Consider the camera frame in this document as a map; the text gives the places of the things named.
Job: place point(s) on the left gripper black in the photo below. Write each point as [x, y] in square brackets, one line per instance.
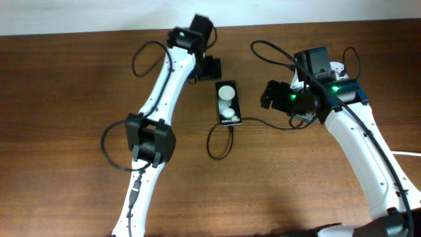
[212, 69]

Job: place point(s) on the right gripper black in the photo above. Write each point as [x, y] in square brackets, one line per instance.
[281, 88]

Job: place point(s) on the white power strip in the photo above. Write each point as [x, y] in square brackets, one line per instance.
[338, 68]

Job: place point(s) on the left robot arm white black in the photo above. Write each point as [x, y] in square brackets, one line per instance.
[150, 137]

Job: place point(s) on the black smartphone with white circles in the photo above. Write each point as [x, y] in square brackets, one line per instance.
[227, 103]

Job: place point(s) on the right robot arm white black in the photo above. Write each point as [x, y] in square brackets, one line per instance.
[321, 90]

